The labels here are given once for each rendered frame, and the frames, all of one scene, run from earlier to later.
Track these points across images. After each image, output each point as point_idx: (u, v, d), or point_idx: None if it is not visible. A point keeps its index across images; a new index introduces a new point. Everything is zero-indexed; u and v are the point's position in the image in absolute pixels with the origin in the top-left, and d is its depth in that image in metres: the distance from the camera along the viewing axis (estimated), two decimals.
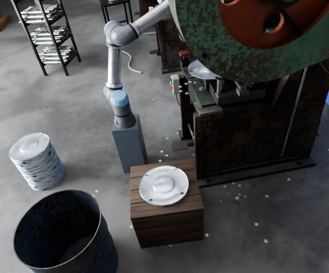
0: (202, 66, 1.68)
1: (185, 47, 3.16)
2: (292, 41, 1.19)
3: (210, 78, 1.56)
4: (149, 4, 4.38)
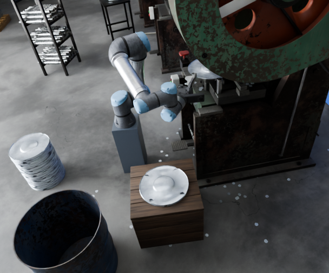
0: (202, 67, 1.67)
1: (185, 47, 3.16)
2: None
3: (217, 77, 1.56)
4: (149, 4, 4.38)
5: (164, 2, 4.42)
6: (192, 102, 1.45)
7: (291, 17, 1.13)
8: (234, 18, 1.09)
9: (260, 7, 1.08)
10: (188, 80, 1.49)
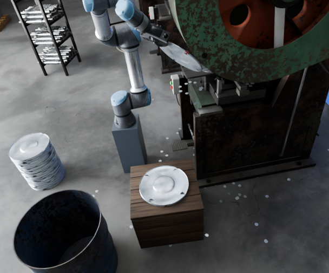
0: (172, 51, 1.49)
1: (185, 47, 3.16)
2: None
3: (180, 47, 1.34)
4: (149, 4, 4.38)
5: (164, 2, 4.42)
6: (154, 35, 1.23)
7: None
8: (289, 21, 1.14)
9: None
10: None
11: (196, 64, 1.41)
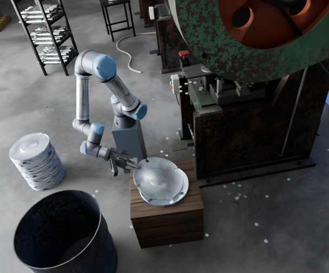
0: (157, 169, 1.55)
1: (185, 47, 3.16)
2: None
3: (133, 179, 1.47)
4: (149, 4, 4.38)
5: (164, 2, 4.42)
6: (110, 166, 1.52)
7: None
8: None
9: None
10: (132, 159, 1.53)
11: (152, 195, 1.44)
